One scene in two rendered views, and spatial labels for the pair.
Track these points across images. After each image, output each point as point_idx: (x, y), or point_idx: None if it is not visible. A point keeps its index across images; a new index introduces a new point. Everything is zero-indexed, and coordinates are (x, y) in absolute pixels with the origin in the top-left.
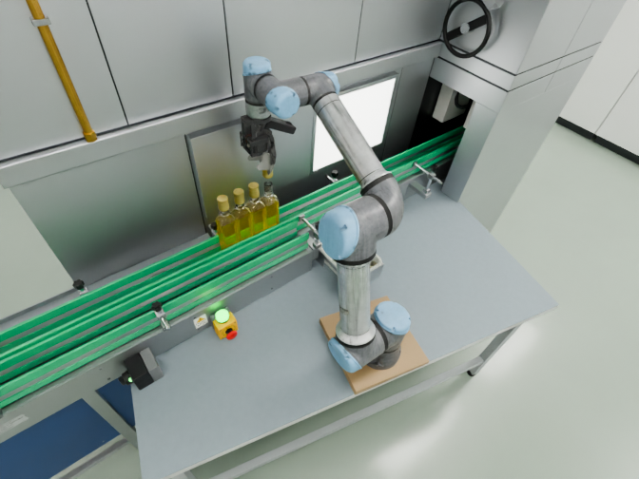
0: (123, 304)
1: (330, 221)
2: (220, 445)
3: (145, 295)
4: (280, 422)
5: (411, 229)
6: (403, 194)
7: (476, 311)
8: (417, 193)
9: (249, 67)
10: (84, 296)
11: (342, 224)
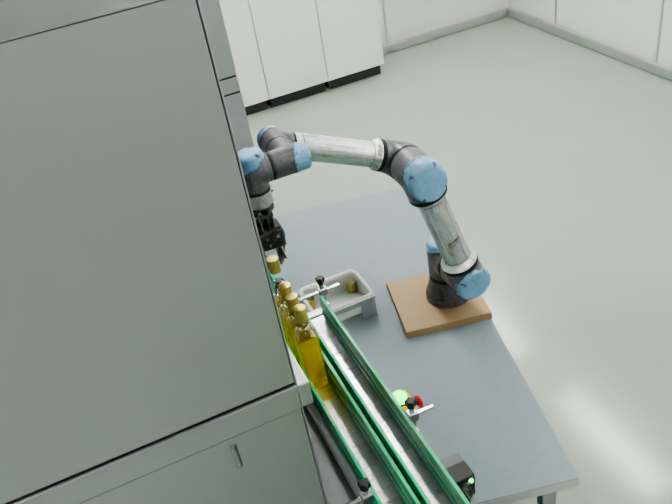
0: (394, 448)
1: (423, 172)
2: (538, 417)
3: (383, 430)
4: (516, 371)
5: (298, 257)
6: None
7: (414, 230)
8: None
9: (257, 157)
10: (374, 491)
11: (432, 163)
